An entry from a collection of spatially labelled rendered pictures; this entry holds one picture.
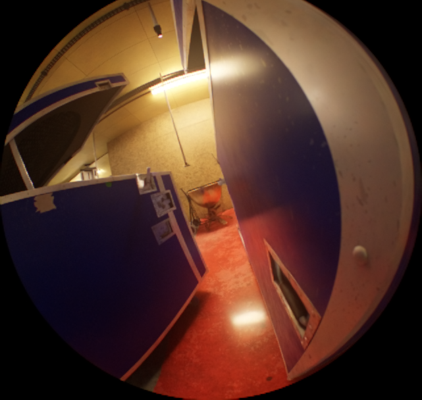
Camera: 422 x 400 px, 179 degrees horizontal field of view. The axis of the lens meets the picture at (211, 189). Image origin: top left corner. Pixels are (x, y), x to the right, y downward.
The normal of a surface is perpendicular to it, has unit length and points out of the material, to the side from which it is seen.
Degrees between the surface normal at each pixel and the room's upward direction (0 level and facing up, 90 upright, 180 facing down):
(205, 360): 0
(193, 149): 90
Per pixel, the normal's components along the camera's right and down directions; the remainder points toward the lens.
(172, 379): -0.32, -0.95
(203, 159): 0.00, 0.04
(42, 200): 0.88, -0.29
